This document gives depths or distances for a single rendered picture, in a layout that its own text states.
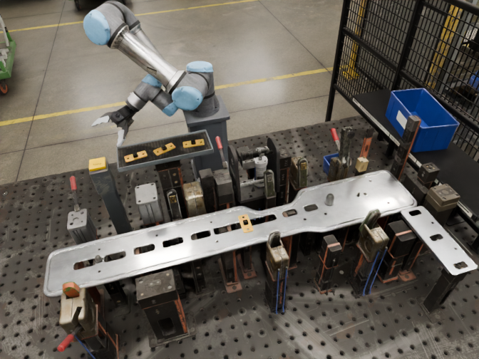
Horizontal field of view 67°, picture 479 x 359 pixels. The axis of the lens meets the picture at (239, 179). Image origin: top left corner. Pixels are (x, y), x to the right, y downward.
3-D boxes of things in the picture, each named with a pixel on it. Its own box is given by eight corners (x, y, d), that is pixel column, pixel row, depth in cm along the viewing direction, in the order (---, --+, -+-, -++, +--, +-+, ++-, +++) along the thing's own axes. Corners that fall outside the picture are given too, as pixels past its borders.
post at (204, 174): (210, 241, 166) (200, 177, 138) (207, 233, 169) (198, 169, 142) (220, 238, 166) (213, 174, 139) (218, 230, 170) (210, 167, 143)
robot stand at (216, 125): (190, 162, 207) (180, 101, 180) (225, 155, 211) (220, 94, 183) (197, 186, 192) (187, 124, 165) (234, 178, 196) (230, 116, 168)
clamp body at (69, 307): (93, 378, 125) (52, 333, 100) (93, 337, 135) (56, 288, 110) (124, 369, 127) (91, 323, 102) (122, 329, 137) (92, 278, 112)
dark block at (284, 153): (276, 226, 171) (279, 158, 142) (271, 215, 175) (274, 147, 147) (286, 224, 171) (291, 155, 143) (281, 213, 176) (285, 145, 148)
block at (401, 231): (380, 286, 146) (398, 244, 127) (366, 263, 154) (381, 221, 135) (400, 280, 148) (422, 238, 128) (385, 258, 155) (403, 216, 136)
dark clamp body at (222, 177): (220, 249, 162) (213, 189, 136) (214, 228, 172) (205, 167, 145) (243, 243, 164) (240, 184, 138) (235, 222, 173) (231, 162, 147)
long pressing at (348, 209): (41, 308, 113) (39, 305, 112) (48, 251, 129) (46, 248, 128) (421, 206, 138) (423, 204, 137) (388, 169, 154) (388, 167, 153)
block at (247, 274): (244, 280, 150) (242, 237, 130) (236, 255, 159) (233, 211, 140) (256, 276, 151) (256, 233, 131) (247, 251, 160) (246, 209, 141)
